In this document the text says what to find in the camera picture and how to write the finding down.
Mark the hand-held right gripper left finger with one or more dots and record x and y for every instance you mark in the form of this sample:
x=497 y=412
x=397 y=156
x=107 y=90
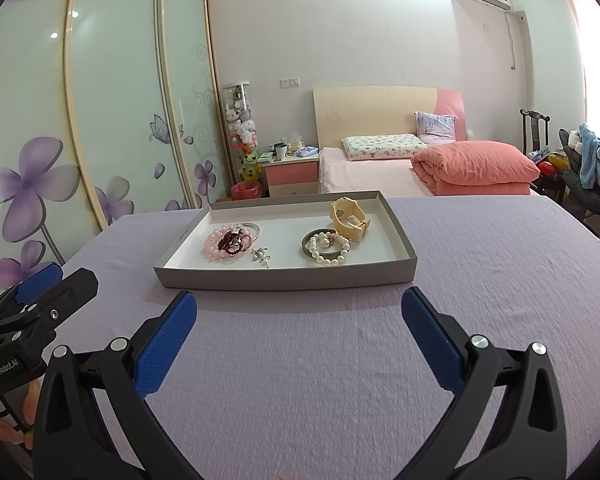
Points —
x=165 y=340

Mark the floral print pillow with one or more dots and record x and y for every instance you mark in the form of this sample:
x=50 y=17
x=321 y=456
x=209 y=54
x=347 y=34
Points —
x=380 y=147

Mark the small silver earrings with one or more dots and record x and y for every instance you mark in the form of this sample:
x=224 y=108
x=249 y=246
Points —
x=261 y=256

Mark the grey shallow tray box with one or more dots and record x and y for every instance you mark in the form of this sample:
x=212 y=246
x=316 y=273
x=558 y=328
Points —
x=290 y=272

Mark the folded coral pink quilt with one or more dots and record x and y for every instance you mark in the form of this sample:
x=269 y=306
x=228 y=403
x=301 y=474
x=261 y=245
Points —
x=475 y=167

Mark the dark and white mug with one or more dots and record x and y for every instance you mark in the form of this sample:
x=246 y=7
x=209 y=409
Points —
x=280 y=151

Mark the white wall switch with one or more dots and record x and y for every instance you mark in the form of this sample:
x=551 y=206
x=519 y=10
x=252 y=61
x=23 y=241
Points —
x=290 y=82

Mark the light blue cloth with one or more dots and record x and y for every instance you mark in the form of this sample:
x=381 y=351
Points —
x=307 y=151

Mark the flower print sliding wardrobe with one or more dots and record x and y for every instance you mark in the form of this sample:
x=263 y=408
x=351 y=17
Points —
x=105 y=110

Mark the pink and cream nightstand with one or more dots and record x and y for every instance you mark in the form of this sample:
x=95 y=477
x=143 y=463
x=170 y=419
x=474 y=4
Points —
x=290 y=175

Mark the cream and pink headboard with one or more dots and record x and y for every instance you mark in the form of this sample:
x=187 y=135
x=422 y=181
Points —
x=370 y=110

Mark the dark wooden chair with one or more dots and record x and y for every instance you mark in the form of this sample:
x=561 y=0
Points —
x=534 y=130

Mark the person's left hand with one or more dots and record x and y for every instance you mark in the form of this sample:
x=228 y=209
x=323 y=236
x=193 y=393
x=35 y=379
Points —
x=10 y=437

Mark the thin silver bangle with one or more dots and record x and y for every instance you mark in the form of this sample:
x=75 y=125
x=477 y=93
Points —
x=254 y=227

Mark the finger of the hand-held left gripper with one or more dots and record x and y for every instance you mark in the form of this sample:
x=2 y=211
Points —
x=40 y=280
x=72 y=295

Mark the air conditioner pipe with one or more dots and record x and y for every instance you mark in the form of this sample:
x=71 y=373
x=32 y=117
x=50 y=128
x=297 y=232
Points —
x=514 y=40

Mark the trash bin with red bag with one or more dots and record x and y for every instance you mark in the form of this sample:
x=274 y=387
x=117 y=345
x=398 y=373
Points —
x=245 y=191

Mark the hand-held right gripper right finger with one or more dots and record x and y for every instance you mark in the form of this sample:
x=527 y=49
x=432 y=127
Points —
x=430 y=340

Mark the pink curtain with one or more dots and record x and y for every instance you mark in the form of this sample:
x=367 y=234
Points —
x=580 y=10

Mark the bed with pink sheet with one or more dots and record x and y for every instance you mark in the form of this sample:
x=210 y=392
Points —
x=370 y=175

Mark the purple print pillow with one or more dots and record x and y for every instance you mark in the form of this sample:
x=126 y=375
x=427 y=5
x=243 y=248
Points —
x=435 y=127

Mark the dark grey chair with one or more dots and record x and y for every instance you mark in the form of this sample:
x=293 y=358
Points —
x=580 y=185

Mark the clear tube of plush toys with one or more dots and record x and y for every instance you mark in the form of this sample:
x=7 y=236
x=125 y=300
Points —
x=240 y=130

